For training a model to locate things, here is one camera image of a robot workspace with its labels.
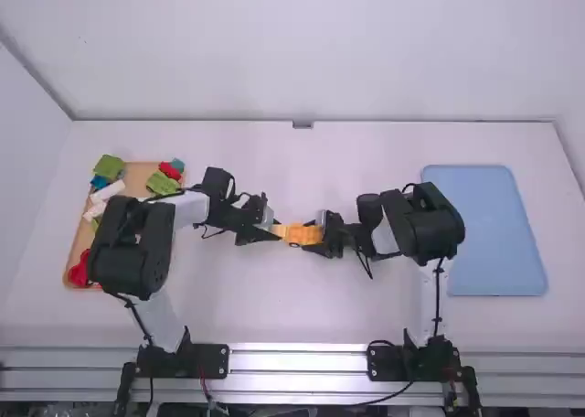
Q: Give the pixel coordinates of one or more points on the blue mat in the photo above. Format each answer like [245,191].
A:
[493,234]

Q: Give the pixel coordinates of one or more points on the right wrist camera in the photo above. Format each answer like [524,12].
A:
[321,218]

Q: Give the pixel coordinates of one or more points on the green toy brick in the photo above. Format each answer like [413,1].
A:
[162,183]
[109,166]

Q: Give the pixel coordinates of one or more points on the red toy brick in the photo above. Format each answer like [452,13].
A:
[169,168]
[79,270]

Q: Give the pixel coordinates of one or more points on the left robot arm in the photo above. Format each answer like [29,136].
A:
[132,248]

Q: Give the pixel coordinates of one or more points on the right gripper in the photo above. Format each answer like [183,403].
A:
[340,238]

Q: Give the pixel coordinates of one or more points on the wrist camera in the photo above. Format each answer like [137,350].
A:
[266,217]
[321,218]

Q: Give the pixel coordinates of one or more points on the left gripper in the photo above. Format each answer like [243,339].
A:
[242,211]

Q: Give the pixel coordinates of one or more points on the teal toy brick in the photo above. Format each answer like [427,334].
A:
[178,163]
[98,181]

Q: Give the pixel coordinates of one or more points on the tan tray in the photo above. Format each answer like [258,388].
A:
[137,172]

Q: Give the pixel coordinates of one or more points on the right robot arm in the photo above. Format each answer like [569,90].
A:
[429,229]

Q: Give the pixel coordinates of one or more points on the silver rails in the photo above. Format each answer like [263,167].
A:
[297,366]

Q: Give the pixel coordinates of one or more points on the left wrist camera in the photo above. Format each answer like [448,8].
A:
[266,217]

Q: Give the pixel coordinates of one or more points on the white toy brick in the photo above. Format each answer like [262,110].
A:
[109,191]
[92,212]

